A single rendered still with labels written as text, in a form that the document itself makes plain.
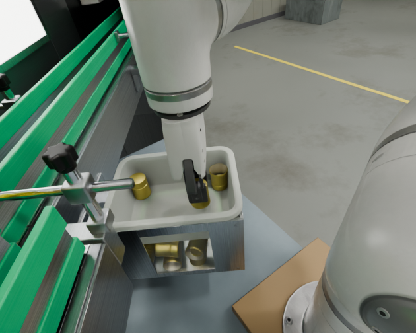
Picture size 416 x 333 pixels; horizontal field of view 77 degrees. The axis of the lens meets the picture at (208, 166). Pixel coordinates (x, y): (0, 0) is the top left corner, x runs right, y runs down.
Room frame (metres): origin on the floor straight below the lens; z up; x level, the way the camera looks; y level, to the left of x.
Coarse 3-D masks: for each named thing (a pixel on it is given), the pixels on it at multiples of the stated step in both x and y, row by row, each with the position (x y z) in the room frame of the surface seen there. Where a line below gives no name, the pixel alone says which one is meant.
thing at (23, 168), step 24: (120, 24) 0.95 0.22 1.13; (120, 48) 0.88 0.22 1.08; (96, 72) 0.63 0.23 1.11; (72, 96) 0.48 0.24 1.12; (96, 96) 0.58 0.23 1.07; (48, 120) 0.39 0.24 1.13; (72, 120) 0.45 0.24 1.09; (24, 144) 0.31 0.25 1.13; (48, 144) 0.36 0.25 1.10; (72, 144) 0.41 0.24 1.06; (0, 168) 0.26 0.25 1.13; (24, 168) 0.29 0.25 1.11; (48, 168) 0.32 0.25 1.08; (0, 216) 0.22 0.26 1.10; (24, 216) 0.24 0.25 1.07
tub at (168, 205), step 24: (120, 168) 0.38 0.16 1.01; (144, 168) 0.40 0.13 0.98; (168, 168) 0.40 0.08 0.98; (120, 192) 0.33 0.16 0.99; (168, 192) 0.37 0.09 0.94; (216, 192) 0.35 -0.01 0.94; (240, 192) 0.28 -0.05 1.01; (120, 216) 0.29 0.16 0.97; (144, 216) 0.32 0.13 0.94; (168, 216) 0.31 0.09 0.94; (192, 216) 0.24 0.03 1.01; (216, 216) 0.24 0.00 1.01
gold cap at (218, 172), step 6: (210, 168) 0.37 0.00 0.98; (216, 168) 0.38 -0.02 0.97; (222, 168) 0.38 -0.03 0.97; (210, 174) 0.37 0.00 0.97; (216, 174) 0.38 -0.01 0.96; (222, 174) 0.35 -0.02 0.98; (216, 180) 0.35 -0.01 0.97; (222, 180) 0.35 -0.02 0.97; (216, 186) 0.35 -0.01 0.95; (222, 186) 0.35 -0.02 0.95
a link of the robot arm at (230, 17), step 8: (224, 0) 0.33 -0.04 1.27; (232, 0) 0.34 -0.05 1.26; (240, 0) 0.34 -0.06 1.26; (248, 0) 0.34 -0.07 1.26; (224, 8) 0.33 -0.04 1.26; (232, 8) 0.34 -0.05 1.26; (240, 8) 0.34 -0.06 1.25; (224, 16) 0.33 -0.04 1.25; (232, 16) 0.34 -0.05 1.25; (240, 16) 0.35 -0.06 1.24; (224, 24) 0.33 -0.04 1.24; (232, 24) 0.35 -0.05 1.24; (224, 32) 0.34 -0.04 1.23; (216, 40) 0.34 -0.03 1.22
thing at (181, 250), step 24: (240, 216) 0.24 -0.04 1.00; (144, 240) 0.25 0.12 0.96; (168, 240) 0.24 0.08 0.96; (192, 240) 0.24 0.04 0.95; (216, 240) 0.24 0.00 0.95; (240, 240) 0.23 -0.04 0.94; (144, 264) 0.24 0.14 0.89; (168, 264) 0.24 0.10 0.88; (192, 264) 0.24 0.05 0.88; (216, 264) 0.24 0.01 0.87; (240, 264) 0.24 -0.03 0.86
